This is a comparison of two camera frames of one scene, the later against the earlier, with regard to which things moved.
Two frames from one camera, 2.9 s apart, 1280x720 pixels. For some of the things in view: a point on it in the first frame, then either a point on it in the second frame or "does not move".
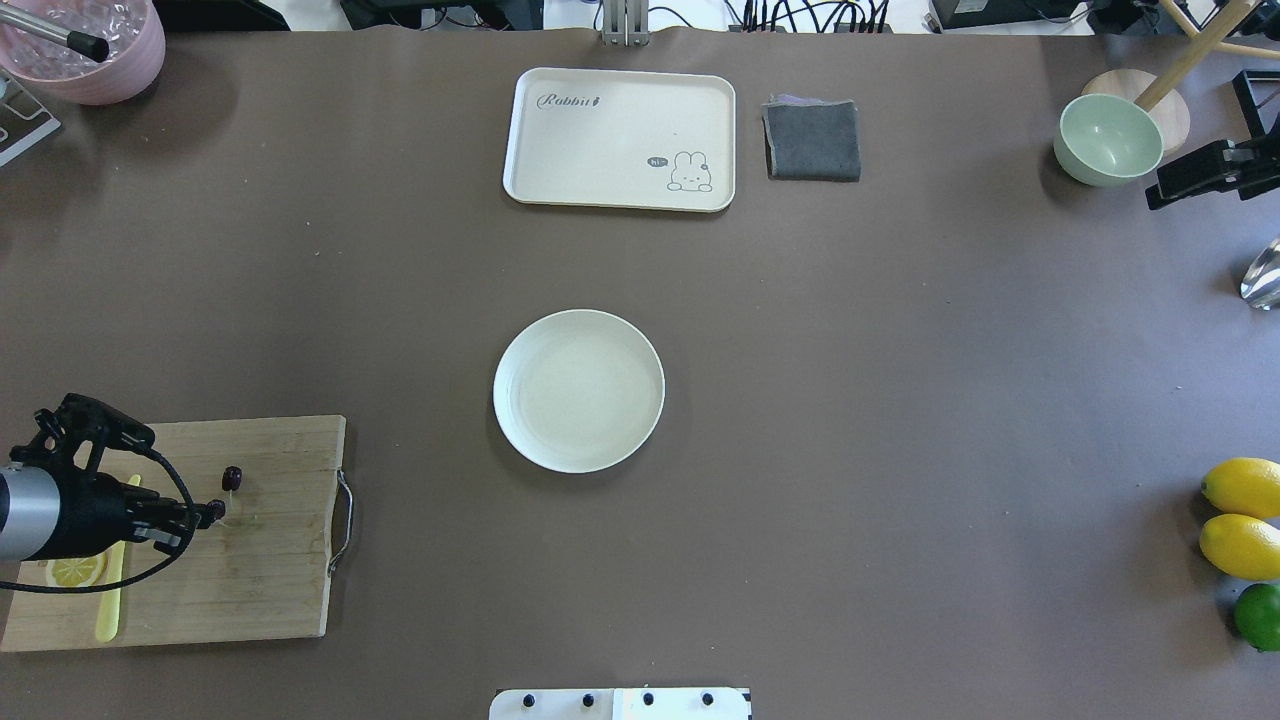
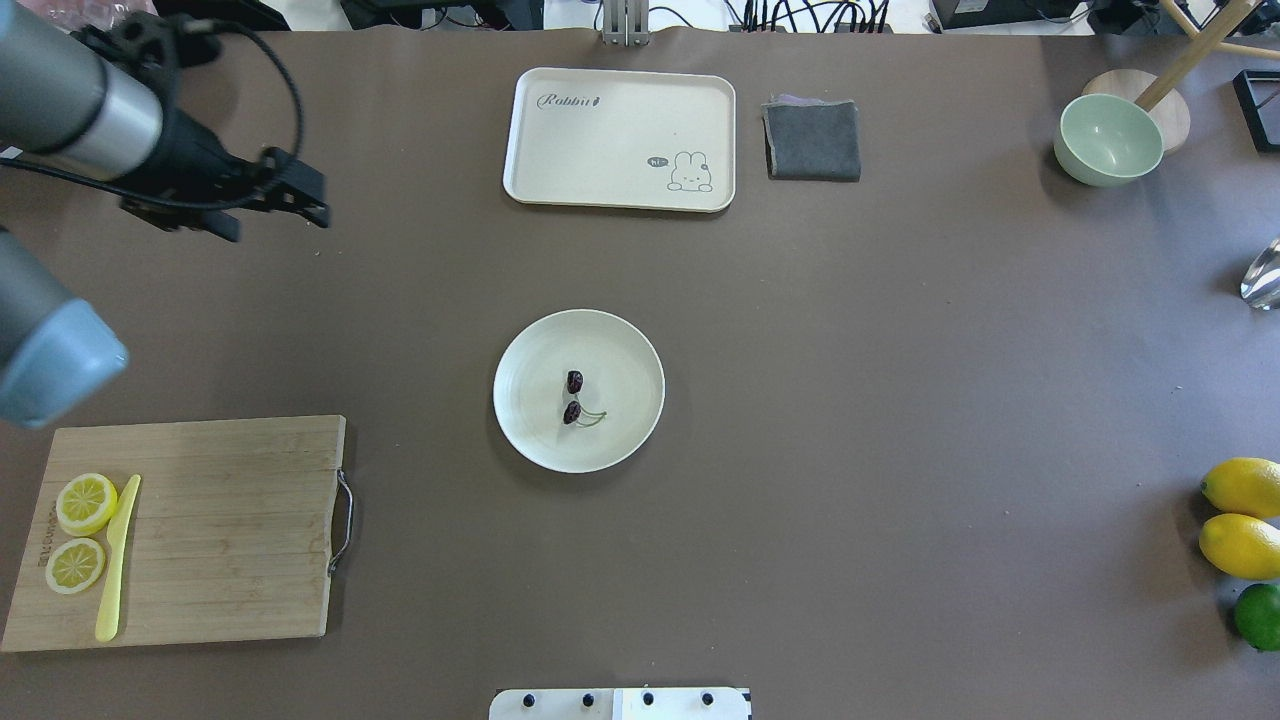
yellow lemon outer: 1244,486 does not move
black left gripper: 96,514 → 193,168
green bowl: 1105,140 does not move
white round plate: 579,391 does not move
